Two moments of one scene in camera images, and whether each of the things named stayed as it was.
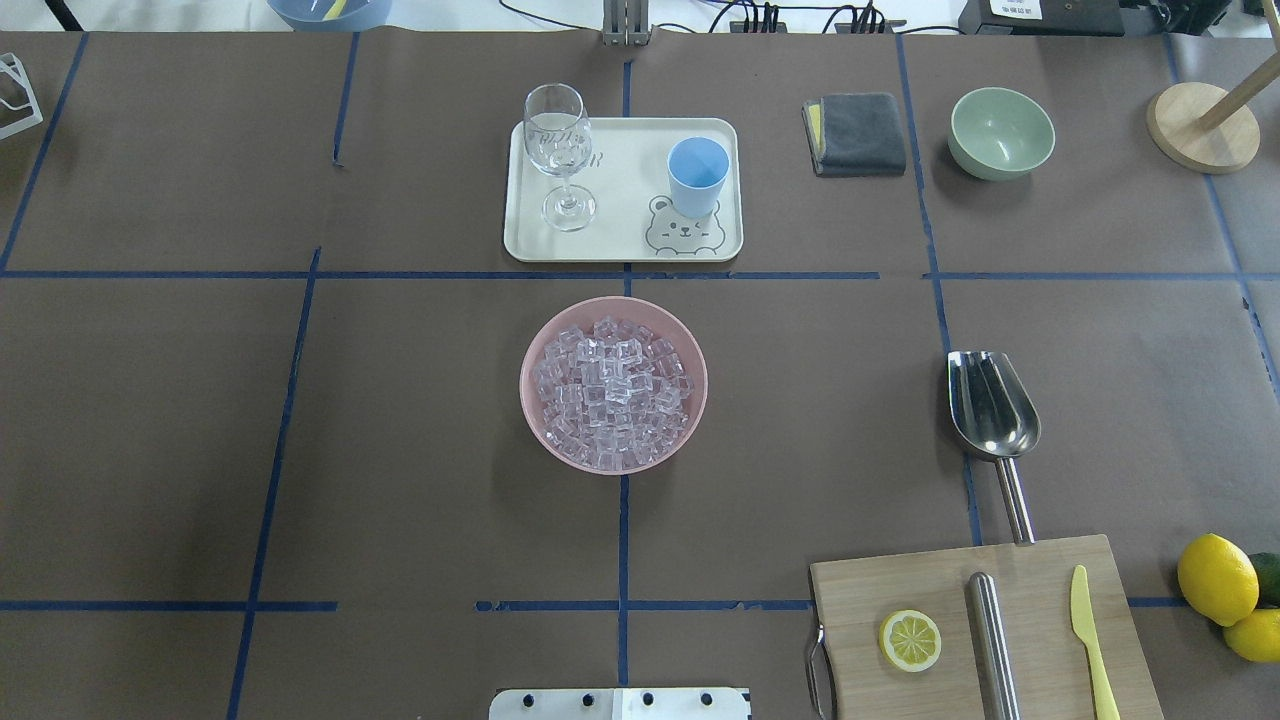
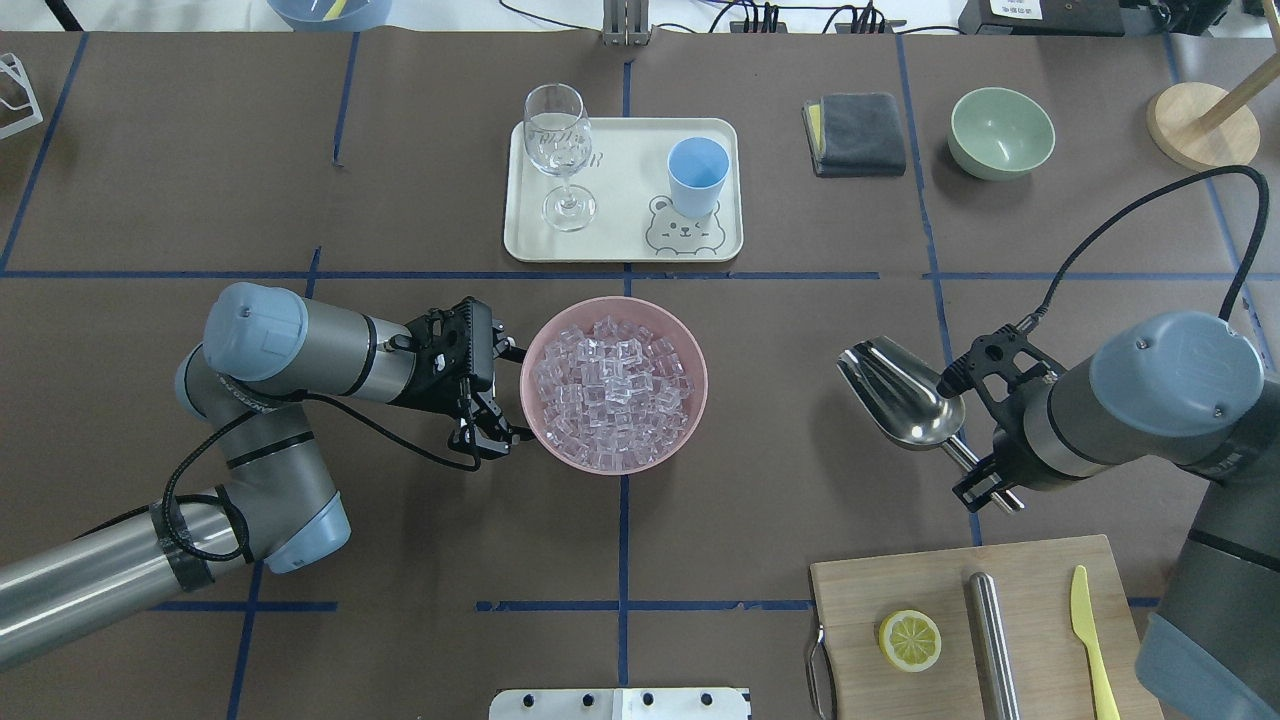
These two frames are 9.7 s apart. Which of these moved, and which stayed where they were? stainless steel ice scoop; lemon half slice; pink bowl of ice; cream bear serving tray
Moved: stainless steel ice scoop
Stayed: cream bear serving tray; lemon half slice; pink bowl of ice
